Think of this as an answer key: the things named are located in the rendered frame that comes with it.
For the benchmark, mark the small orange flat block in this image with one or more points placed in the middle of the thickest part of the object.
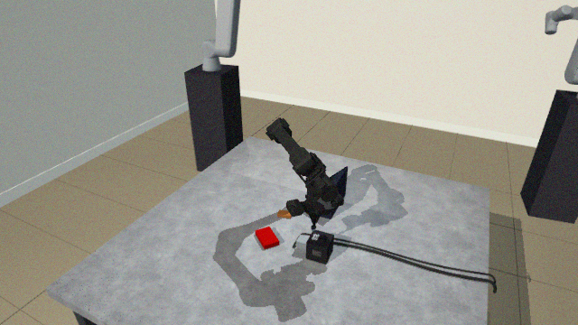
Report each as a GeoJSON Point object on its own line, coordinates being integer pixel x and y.
{"type": "Point", "coordinates": [283, 214]}

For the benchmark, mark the red rectangular block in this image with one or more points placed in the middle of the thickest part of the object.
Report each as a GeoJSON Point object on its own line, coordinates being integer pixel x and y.
{"type": "Point", "coordinates": [267, 237]}

